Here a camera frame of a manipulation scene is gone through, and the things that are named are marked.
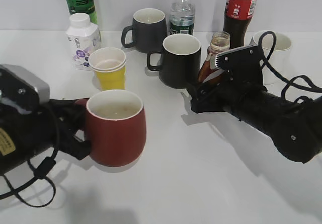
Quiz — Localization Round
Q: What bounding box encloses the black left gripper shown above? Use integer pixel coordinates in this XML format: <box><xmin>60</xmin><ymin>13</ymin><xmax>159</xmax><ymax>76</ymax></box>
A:
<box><xmin>49</xmin><ymin>98</ymin><xmax>91</xmax><ymax>160</ymax></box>

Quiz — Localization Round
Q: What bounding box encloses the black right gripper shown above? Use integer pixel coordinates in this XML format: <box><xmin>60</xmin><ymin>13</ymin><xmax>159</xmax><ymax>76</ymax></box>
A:
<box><xmin>186</xmin><ymin>80</ymin><xmax>267</xmax><ymax>120</ymax></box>

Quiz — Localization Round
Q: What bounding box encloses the dark red ceramic mug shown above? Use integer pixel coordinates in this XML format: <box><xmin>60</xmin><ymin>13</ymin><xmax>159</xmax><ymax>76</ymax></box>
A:
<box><xmin>76</xmin><ymin>89</ymin><xmax>146</xmax><ymax>167</ymax></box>

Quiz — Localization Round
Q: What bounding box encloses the brown Nescafe coffee bottle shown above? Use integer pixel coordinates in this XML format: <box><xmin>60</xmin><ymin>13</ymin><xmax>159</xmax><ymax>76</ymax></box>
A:
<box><xmin>197</xmin><ymin>31</ymin><xmax>230</xmax><ymax>85</ymax></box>

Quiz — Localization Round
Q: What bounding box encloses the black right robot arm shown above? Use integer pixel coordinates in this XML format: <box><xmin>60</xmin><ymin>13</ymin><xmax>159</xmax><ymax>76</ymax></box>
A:
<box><xmin>187</xmin><ymin>81</ymin><xmax>321</xmax><ymax>163</ymax></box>

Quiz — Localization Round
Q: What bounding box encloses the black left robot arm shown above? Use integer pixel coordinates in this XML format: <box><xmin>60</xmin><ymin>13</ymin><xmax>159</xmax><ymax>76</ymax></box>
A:
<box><xmin>1</xmin><ymin>64</ymin><xmax>91</xmax><ymax>174</ymax></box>

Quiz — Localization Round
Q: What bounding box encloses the black ceramic mug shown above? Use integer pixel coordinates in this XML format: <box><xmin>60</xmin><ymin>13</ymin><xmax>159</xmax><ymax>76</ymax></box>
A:
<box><xmin>146</xmin><ymin>33</ymin><xmax>201</xmax><ymax>89</ymax></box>

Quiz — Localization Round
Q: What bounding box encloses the clear water bottle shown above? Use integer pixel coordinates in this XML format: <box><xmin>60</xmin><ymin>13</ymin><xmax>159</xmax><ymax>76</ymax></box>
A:
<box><xmin>169</xmin><ymin>0</ymin><xmax>195</xmax><ymax>35</ymax></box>

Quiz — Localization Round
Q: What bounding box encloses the grey ceramic mug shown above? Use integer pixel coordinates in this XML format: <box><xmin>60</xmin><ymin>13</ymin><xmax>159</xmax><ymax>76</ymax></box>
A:
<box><xmin>121</xmin><ymin>8</ymin><xmax>167</xmax><ymax>53</ymax></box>

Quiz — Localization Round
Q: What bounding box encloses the white ceramic mug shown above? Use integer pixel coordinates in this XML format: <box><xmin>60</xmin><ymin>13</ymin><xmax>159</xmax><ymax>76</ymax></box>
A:
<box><xmin>262</xmin><ymin>32</ymin><xmax>292</xmax><ymax>85</ymax></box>

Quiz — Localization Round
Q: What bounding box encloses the white milk carton bottle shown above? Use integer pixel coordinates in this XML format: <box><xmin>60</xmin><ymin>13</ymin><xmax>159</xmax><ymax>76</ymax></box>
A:
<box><xmin>66</xmin><ymin>13</ymin><xmax>101</xmax><ymax>71</ymax></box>

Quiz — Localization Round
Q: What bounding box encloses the cola bottle red label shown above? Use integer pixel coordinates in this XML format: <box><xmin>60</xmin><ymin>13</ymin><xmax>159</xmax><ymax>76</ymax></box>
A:
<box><xmin>223</xmin><ymin>0</ymin><xmax>257</xmax><ymax>49</ymax></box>

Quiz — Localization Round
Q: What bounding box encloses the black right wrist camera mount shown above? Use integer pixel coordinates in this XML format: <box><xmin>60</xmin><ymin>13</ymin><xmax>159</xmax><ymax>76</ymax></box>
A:
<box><xmin>215</xmin><ymin>45</ymin><xmax>263</xmax><ymax>85</ymax></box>

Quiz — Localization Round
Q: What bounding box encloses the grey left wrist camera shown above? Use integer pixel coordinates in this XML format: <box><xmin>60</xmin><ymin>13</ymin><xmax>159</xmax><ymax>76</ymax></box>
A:
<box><xmin>1</xmin><ymin>64</ymin><xmax>50</xmax><ymax>110</ymax></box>

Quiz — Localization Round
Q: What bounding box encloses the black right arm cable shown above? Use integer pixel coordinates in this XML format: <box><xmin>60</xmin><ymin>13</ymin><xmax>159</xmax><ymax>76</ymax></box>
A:
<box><xmin>258</xmin><ymin>31</ymin><xmax>322</xmax><ymax>104</ymax></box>

